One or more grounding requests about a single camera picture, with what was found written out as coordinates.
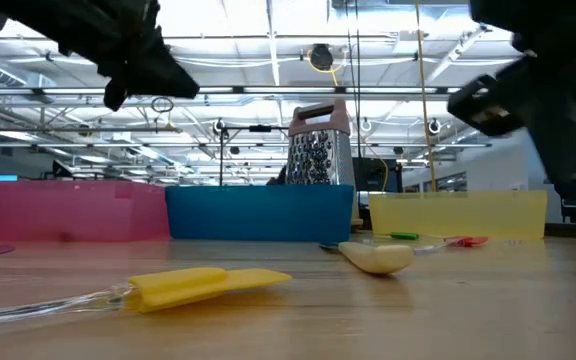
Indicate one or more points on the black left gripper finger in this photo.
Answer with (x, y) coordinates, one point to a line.
(163, 75)

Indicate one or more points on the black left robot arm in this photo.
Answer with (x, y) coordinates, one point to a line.
(43, 20)

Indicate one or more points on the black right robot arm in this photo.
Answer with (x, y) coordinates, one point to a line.
(543, 25)

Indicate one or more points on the yellow plastic bin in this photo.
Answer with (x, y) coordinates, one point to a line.
(458, 215)

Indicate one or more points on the red plastic bin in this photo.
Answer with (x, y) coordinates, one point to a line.
(68, 210)

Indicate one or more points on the blue plastic bin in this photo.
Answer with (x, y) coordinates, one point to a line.
(258, 212)

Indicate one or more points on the pink metal box grater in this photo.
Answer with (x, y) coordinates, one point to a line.
(318, 155)

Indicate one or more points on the black cabinet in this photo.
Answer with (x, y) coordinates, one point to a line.
(375, 175)

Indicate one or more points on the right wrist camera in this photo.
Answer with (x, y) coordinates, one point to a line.
(488, 105)

